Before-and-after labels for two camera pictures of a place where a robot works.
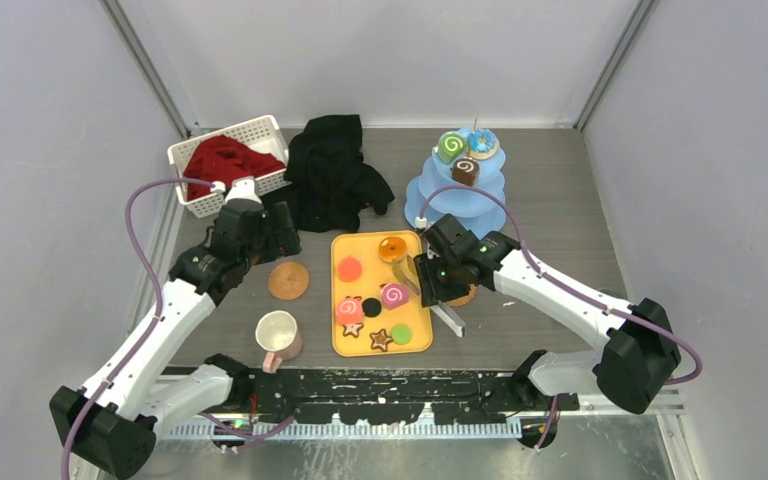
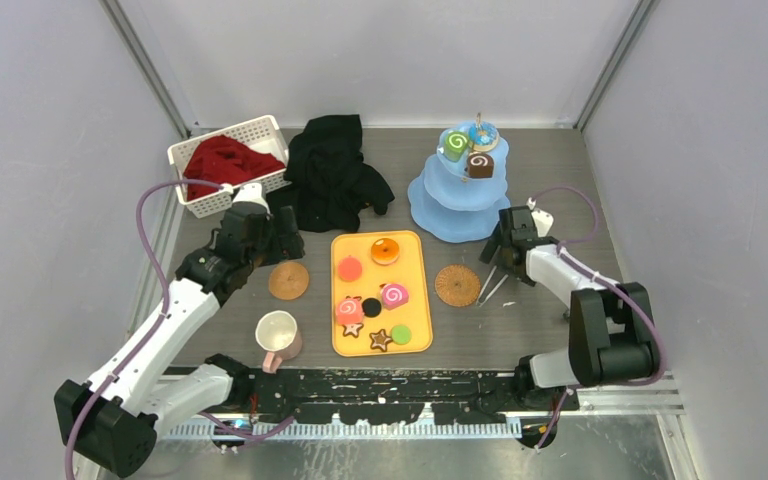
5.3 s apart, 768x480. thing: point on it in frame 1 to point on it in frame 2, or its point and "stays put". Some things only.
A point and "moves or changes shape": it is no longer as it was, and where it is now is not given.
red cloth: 226,159 stays put
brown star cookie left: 352,329 stays put
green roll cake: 451,147 stays put
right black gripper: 431,291 to 491,251
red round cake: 350,268 stays put
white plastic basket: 265,133 stays put
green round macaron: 401,334 stays put
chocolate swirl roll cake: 466,170 to 480,165
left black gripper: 280,244 stays put
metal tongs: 405,268 to 480,304
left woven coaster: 288,280 stays put
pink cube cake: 394,295 stays put
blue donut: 483,144 moves or changes shape
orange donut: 390,248 moves or changes shape
